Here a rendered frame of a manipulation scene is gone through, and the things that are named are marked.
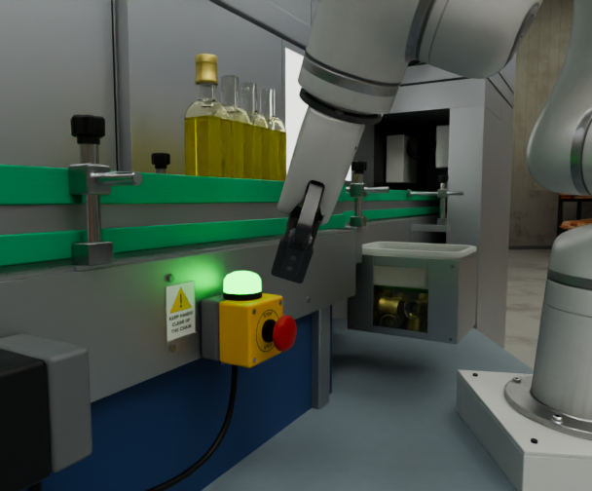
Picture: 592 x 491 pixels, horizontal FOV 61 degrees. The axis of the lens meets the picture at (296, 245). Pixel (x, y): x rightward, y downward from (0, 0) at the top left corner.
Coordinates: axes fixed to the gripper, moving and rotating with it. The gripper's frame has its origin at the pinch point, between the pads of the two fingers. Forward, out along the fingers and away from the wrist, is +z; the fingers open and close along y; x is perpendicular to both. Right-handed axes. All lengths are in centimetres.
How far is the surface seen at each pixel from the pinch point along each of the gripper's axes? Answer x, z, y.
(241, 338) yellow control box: -2.6, 11.1, 3.6
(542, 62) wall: 408, 84, -1147
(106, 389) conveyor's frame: -12.9, 12.6, 13.6
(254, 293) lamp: -2.8, 8.2, -0.8
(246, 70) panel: -20, 2, -66
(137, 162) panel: -28.7, 12.4, -30.5
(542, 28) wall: 384, 24, -1177
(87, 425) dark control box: -10.6, 5.5, 22.3
